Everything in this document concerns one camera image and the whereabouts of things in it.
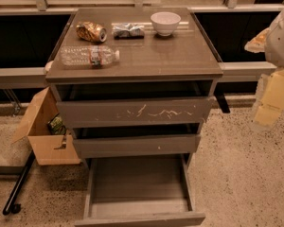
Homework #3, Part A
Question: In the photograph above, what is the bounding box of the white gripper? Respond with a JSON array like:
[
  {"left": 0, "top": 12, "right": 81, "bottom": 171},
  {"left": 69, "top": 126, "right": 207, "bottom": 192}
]
[{"left": 244, "top": 9, "right": 284, "bottom": 127}]

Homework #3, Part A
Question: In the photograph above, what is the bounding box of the clear plastic water bottle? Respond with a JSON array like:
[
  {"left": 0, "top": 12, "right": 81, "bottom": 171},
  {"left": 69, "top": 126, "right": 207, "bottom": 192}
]
[{"left": 61, "top": 45, "right": 120, "bottom": 67}]

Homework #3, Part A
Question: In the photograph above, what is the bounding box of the grey middle drawer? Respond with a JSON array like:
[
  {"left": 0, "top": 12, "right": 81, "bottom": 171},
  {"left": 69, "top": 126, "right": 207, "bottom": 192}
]
[{"left": 73, "top": 123, "right": 201, "bottom": 158}]

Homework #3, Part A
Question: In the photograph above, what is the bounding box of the grey three-drawer cabinet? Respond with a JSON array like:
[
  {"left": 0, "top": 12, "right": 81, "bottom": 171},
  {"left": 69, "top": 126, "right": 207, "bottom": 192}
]
[{"left": 44, "top": 7, "right": 224, "bottom": 227}]

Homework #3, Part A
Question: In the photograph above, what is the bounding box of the grey open bottom drawer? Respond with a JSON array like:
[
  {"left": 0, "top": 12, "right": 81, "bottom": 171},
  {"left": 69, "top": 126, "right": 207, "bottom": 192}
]
[{"left": 75, "top": 154, "right": 205, "bottom": 227}]

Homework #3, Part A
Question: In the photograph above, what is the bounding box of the grey top drawer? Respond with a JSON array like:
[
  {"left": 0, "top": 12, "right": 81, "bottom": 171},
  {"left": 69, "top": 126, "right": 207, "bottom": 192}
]
[{"left": 55, "top": 80, "right": 213, "bottom": 128}]

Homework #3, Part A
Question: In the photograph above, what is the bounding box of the white ceramic bowl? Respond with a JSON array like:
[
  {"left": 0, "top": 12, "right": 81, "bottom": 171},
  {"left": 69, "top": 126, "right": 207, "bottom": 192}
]
[{"left": 151, "top": 11, "right": 181, "bottom": 36}]

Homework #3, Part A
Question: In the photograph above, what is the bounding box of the crumpled silver snack bag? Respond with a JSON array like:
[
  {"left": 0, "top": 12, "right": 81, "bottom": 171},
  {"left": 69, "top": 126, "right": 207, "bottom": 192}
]
[{"left": 112, "top": 23, "right": 145, "bottom": 38}]

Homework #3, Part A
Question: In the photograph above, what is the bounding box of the crushed gold soda can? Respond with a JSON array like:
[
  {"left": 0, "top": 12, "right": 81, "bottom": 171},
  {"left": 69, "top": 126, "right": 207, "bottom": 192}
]
[{"left": 76, "top": 22, "right": 107, "bottom": 43}]

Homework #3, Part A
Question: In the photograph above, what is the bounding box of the green snack bag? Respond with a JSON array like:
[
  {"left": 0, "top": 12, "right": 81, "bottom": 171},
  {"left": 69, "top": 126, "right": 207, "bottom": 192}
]
[{"left": 47, "top": 114, "right": 66, "bottom": 135}]

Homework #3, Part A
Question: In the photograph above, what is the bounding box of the open cardboard box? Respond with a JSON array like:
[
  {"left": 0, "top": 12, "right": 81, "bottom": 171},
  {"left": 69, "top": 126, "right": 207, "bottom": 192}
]
[{"left": 12, "top": 87, "right": 80, "bottom": 166}]

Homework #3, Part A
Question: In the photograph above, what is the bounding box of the black metal floor bar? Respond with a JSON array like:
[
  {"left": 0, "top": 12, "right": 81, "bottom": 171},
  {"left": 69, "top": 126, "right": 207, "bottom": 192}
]
[{"left": 2, "top": 151, "right": 35, "bottom": 216}]

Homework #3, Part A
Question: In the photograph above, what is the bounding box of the grey metal window rail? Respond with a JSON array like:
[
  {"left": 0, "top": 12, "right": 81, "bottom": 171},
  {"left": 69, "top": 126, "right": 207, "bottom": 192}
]
[{"left": 0, "top": 61, "right": 275, "bottom": 89}]

